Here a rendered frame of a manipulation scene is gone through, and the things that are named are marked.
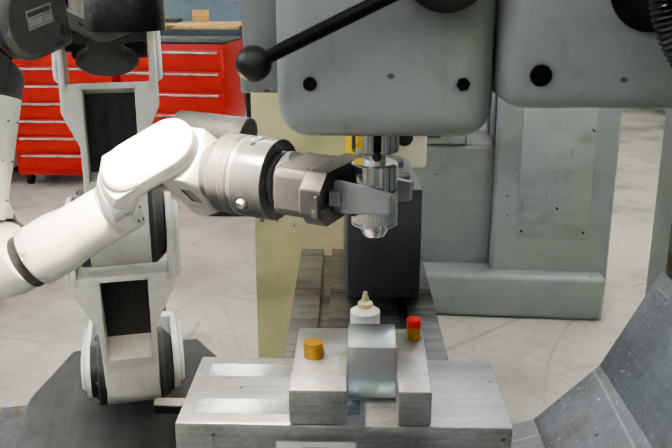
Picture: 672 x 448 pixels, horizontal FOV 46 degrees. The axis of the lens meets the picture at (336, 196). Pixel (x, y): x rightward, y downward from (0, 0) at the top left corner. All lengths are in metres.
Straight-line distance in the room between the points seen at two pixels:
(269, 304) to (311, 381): 1.89
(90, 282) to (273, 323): 1.37
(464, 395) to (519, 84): 0.38
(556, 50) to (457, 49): 0.08
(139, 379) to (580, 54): 1.17
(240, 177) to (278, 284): 1.89
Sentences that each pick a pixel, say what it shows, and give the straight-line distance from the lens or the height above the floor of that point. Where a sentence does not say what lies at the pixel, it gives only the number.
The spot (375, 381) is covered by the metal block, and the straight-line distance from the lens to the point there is 0.88.
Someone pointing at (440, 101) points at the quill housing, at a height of 1.35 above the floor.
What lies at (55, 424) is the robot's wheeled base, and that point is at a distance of 1.77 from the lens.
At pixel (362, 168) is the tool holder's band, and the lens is 0.78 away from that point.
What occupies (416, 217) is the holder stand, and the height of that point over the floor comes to 1.07.
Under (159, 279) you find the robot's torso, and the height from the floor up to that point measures 0.92.
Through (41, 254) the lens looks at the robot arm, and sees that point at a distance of 0.94.
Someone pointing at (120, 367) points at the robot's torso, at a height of 0.72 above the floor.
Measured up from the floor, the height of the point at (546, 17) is 1.42.
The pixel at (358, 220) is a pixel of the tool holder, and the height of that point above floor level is 1.21.
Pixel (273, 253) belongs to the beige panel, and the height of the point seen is 0.55.
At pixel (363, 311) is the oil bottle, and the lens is 1.07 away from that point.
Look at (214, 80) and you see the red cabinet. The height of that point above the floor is 0.76.
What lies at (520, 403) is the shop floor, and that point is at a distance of 2.95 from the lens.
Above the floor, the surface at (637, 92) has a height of 1.36.
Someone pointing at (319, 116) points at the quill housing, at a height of 1.33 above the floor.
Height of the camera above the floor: 1.45
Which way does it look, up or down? 16 degrees down
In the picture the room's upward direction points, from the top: straight up
